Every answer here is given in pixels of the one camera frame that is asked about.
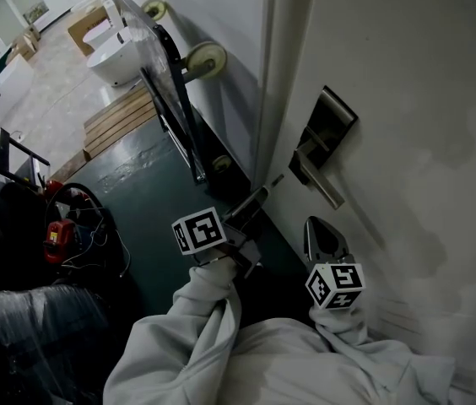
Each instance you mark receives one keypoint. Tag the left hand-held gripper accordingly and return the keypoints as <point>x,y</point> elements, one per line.
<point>200,232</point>

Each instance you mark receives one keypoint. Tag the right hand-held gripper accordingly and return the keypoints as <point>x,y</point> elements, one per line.
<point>337,287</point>

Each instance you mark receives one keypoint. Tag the person's right forearm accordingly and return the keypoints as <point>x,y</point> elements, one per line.
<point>339,325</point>

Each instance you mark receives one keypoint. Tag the person's left forearm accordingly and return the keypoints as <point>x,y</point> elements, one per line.
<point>206,293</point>

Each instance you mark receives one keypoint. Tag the metal door lever lock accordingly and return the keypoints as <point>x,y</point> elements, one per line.
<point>331,116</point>

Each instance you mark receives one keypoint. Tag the white door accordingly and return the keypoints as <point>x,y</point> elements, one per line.
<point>411,99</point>

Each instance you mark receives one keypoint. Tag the person's black trouser legs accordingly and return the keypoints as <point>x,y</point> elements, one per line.
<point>276,302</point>

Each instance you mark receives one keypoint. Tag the person's grey hoodie torso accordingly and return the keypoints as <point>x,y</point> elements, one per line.
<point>284,369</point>

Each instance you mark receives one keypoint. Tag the metal platform trolley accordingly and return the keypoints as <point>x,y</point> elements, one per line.
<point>170,78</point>

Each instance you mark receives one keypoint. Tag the wooden slat ramp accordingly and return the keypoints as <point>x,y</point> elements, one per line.
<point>120,120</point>

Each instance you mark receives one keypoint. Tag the red power tool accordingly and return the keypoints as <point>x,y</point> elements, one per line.
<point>58,243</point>

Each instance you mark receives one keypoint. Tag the large white oval bathtub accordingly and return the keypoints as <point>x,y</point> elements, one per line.
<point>113,61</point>

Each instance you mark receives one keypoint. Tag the red fire extinguisher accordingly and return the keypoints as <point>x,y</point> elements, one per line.
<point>52,185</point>

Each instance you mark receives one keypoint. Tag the small white oval bathtub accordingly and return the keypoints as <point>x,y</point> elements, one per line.
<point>96,32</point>

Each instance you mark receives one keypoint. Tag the white toilet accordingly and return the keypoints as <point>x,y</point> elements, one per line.
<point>111,9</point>

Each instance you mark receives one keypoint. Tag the large brown cardboard box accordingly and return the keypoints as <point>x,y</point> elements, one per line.
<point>82,30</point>

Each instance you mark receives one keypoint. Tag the plastic-wrapped dark bundle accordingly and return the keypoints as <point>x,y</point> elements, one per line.
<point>44,336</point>

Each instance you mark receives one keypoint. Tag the white rectangular tub with knobs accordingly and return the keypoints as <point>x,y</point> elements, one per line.
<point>6,95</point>

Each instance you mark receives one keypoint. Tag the small brown cardboard box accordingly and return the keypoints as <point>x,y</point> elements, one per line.
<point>25,49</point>

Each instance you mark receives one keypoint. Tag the black metal frame table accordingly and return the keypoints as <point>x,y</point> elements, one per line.
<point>10,146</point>

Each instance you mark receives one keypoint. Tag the framed green wall picture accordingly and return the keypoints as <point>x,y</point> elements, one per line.
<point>35,12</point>

